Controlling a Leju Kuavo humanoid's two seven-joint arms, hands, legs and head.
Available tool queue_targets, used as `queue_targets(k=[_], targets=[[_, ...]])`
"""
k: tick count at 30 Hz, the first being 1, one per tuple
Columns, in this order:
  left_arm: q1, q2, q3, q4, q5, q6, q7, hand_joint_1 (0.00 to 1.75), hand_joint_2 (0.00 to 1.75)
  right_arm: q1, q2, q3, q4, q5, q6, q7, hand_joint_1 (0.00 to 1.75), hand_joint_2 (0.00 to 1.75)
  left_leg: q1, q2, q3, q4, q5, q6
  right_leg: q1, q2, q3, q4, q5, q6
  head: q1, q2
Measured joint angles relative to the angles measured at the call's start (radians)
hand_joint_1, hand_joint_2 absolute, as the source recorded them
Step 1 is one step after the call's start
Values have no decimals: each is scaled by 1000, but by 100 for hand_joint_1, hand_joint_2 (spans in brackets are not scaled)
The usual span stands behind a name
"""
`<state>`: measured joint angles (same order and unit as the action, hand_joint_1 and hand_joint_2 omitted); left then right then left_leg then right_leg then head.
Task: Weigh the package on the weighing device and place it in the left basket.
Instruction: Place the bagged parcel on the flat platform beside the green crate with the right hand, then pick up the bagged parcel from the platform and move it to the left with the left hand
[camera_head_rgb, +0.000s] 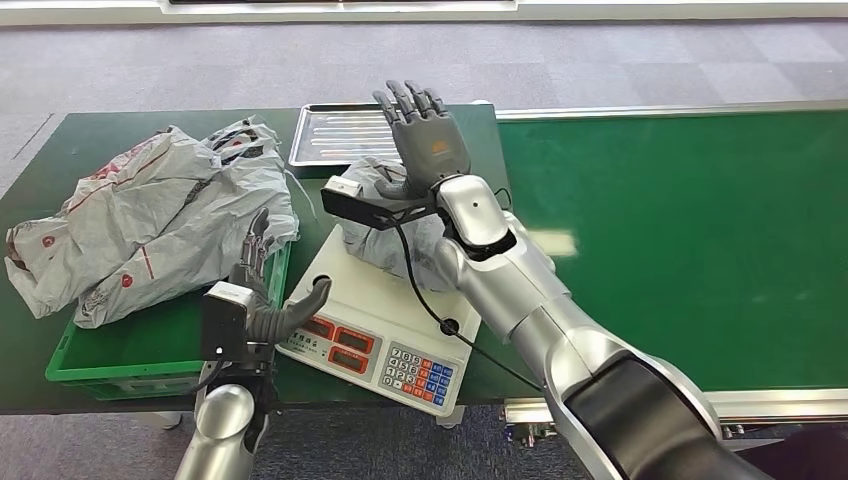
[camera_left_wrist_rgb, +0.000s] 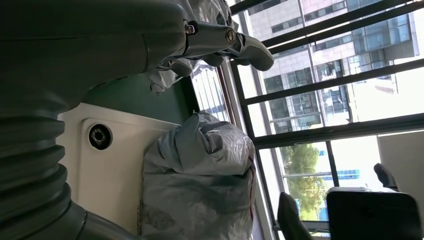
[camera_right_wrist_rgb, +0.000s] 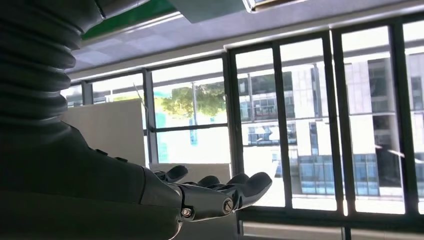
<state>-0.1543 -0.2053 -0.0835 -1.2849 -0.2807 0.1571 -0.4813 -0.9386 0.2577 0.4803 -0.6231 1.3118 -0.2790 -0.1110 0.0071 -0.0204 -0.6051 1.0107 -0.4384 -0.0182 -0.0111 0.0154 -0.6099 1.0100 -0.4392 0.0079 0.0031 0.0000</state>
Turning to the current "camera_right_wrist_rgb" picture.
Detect white partition board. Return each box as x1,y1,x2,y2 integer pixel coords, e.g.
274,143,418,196
61,98,147,168

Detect green tree outside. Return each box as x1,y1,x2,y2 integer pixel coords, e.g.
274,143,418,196
160,82,227,119

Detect green conveyor belt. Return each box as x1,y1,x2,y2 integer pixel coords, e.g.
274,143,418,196
81,0,185,41

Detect building outside window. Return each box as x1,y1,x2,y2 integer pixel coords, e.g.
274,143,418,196
237,52,424,200

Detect rectangular metal tray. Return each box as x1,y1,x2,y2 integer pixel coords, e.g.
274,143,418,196
243,0,310,13

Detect dark window frame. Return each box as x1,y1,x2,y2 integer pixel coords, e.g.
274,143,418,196
61,13,424,240

